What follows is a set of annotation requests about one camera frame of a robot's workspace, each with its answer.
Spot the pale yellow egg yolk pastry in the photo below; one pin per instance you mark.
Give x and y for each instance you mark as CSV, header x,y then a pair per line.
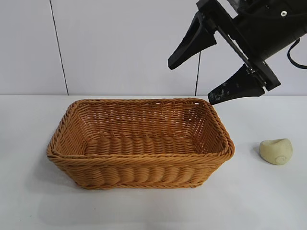
x,y
273,151

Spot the brown wicker basket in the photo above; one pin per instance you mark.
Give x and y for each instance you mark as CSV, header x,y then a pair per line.
x,y
144,172

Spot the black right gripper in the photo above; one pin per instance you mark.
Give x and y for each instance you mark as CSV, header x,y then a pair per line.
x,y
263,28

